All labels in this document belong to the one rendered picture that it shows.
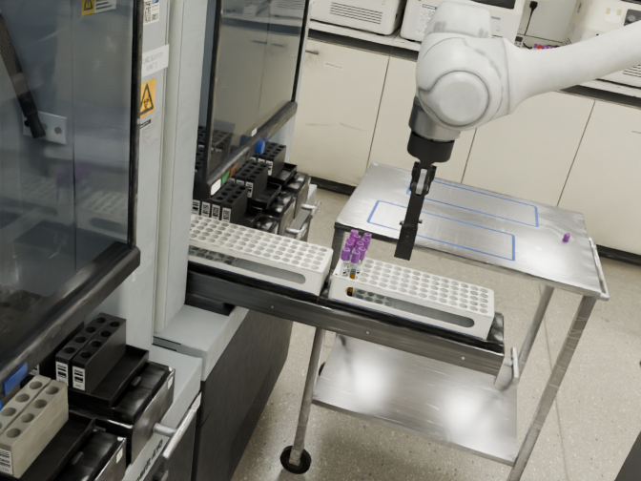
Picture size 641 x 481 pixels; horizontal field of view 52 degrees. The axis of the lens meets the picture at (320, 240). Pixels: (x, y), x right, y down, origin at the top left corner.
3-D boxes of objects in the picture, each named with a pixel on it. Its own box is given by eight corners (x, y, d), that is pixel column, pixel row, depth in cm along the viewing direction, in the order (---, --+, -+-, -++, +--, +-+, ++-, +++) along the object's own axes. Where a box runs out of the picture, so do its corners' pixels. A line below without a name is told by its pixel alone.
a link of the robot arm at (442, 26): (409, 86, 110) (408, 106, 99) (431, -11, 103) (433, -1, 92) (472, 98, 110) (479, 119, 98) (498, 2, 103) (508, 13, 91)
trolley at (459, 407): (277, 470, 187) (321, 218, 150) (319, 375, 228) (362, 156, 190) (507, 549, 177) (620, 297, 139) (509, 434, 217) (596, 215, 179)
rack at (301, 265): (169, 261, 125) (171, 233, 123) (190, 240, 134) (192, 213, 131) (317, 301, 122) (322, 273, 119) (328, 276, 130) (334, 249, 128)
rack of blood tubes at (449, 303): (326, 303, 121) (332, 275, 119) (337, 278, 130) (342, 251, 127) (485, 345, 118) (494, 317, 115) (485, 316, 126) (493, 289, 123)
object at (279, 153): (277, 164, 174) (279, 143, 171) (283, 166, 173) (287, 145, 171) (262, 179, 164) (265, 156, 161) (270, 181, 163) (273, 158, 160)
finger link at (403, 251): (419, 225, 116) (418, 226, 115) (409, 259, 119) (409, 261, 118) (402, 220, 116) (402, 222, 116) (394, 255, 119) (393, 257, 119)
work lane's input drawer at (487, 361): (146, 291, 127) (148, 251, 123) (175, 260, 140) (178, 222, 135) (518, 393, 118) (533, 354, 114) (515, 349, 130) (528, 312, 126)
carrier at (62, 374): (101, 344, 99) (101, 311, 96) (113, 347, 98) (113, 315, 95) (54, 391, 88) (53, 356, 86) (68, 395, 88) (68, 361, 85)
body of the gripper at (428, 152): (454, 146, 104) (440, 198, 108) (456, 132, 111) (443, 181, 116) (408, 135, 105) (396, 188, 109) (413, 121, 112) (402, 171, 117)
